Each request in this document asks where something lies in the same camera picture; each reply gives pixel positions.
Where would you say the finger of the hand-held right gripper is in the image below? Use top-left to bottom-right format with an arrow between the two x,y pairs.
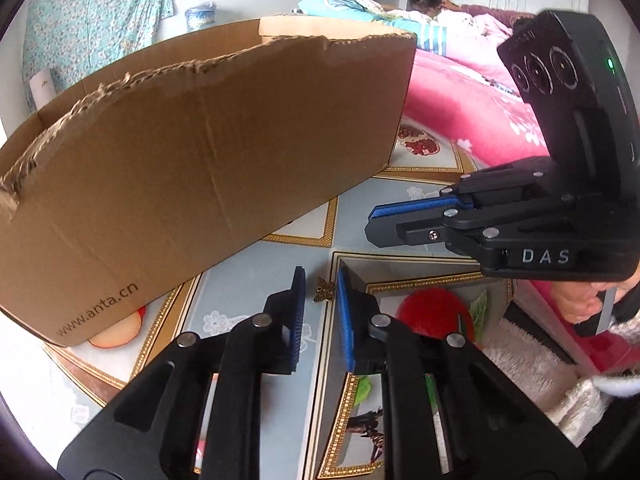
367,157 -> 573,221
365,200 -> 576,261

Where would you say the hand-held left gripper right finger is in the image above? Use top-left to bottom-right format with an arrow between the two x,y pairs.
336,267 -> 586,480

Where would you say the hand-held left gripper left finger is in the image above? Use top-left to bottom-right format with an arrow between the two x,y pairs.
57,266 -> 307,480

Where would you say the brass butterfly charm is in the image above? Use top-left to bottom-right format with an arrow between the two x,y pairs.
313,276 -> 337,304

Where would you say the brown cardboard box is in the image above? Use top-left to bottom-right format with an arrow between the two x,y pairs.
0,16 -> 417,348

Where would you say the person's right hand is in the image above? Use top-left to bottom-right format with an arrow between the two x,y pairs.
551,267 -> 640,323

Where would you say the fruit printed tablecloth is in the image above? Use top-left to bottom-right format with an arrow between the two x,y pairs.
0,115 -> 521,480

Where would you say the white fleece garment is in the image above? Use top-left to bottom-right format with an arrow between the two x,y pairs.
480,317 -> 616,448

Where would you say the blue printed blanket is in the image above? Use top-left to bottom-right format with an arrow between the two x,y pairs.
297,0 -> 446,56

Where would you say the blue water jug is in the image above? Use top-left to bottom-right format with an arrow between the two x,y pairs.
185,2 -> 218,31

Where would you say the white paper roll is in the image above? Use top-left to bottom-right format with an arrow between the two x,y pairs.
29,70 -> 57,111

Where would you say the teal floral cloth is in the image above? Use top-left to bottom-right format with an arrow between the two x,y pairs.
22,0 -> 175,111

